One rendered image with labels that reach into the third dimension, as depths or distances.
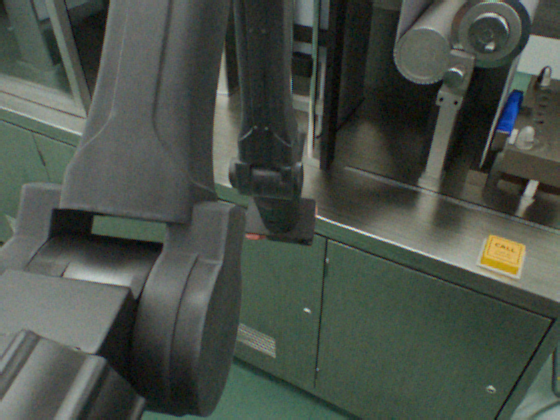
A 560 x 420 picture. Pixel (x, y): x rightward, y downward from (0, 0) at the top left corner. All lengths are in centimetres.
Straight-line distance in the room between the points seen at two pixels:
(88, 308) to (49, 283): 2
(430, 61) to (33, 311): 104
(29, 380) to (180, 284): 7
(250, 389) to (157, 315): 166
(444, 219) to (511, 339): 29
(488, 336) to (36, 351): 110
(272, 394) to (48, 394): 169
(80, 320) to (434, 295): 102
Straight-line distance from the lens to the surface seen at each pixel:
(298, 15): 112
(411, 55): 117
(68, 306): 21
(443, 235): 110
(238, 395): 186
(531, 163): 118
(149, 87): 24
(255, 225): 75
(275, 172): 58
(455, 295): 115
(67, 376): 18
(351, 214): 111
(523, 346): 122
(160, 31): 24
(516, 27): 110
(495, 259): 105
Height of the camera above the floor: 163
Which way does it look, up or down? 41 degrees down
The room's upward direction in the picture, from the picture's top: straight up
